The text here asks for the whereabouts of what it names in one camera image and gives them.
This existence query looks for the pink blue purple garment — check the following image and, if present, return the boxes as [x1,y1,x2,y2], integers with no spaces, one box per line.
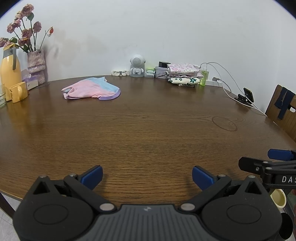
[61,77,121,101]

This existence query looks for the cream cup below table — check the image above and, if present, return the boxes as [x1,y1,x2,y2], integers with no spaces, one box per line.
[270,189,287,208]

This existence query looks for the wooden chair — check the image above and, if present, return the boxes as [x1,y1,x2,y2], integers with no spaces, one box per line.
[265,85,295,141]

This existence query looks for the dark blue cloth on chair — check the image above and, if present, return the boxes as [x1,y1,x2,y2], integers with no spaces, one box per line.
[274,87,295,120]

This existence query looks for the black phone holder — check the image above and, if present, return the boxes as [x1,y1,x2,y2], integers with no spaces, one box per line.
[234,87,254,106]

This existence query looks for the white power strip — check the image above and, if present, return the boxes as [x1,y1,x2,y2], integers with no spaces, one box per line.
[206,80,223,87]

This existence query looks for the green spray bottle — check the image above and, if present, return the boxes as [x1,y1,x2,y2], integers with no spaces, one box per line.
[199,65,209,86]

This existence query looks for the cream green-flower folded cloth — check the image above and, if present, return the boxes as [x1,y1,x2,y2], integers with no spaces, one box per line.
[168,77,200,87]

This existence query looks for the pink floral folded cloth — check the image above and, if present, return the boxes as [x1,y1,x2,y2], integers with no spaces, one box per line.
[166,64,203,78]

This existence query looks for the clear glass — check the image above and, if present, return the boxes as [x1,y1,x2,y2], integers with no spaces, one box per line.
[0,85,6,108]

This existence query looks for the yellow mug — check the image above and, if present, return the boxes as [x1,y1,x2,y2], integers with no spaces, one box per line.
[10,81,28,103]

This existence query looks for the purple box with black charger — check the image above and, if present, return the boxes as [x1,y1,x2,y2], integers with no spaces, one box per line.
[154,61,170,79]

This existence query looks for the purple tissue box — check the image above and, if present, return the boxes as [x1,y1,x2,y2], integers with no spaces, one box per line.
[21,69,39,90]

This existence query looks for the small green white boxes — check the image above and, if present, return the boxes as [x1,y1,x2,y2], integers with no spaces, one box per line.
[144,68,156,78]

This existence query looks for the yellow thermos jug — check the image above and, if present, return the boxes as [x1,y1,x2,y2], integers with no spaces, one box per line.
[1,43,22,101]

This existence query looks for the white robot figurine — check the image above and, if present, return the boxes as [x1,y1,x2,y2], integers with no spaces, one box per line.
[129,54,145,77]

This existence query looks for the pink artificial flowers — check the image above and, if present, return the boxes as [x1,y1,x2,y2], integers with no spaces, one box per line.
[1,4,54,53]

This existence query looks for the white charging cable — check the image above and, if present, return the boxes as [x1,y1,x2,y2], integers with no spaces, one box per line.
[199,61,266,116]

